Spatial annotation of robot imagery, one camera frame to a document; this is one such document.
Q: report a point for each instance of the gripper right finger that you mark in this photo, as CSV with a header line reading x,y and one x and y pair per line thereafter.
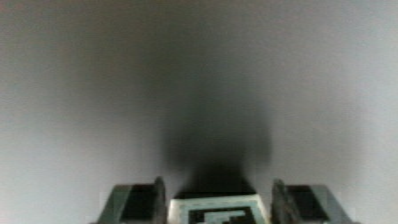
x,y
305,205

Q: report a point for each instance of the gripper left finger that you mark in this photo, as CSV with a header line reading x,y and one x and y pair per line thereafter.
x,y
136,204

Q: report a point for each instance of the white tagged cube nut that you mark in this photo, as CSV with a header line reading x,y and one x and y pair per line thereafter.
x,y
219,210

